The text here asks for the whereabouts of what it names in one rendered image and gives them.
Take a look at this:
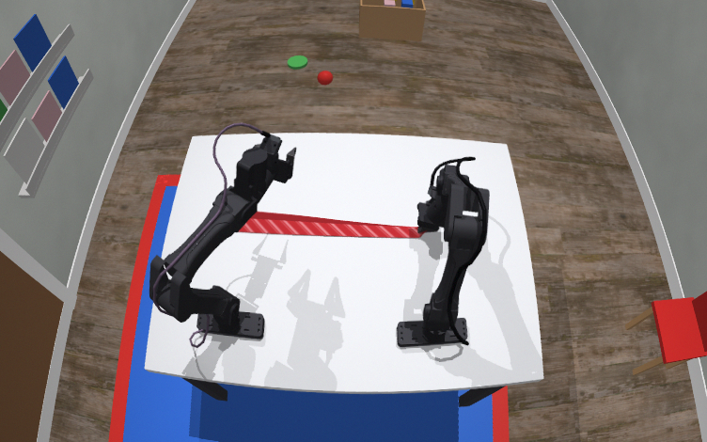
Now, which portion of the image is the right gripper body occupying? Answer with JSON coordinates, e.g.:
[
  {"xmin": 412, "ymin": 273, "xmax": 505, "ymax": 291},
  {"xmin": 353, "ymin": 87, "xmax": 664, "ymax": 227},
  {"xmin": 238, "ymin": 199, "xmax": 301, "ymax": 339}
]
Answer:
[{"xmin": 416, "ymin": 185, "xmax": 446, "ymax": 230}]

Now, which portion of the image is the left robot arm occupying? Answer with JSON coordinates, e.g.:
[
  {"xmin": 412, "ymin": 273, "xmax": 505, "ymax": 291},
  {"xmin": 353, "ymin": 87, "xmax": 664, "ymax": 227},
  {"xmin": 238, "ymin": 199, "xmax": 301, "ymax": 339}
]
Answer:
[{"xmin": 149, "ymin": 148, "xmax": 269, "ymax": 338}]

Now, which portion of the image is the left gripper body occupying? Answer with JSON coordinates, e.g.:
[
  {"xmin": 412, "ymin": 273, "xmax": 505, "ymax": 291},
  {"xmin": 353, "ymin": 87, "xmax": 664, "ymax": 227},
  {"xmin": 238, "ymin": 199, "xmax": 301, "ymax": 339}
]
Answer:
[{"xmin": 253, "ymin": 137, "xmax": 293, "ymax": 187}]

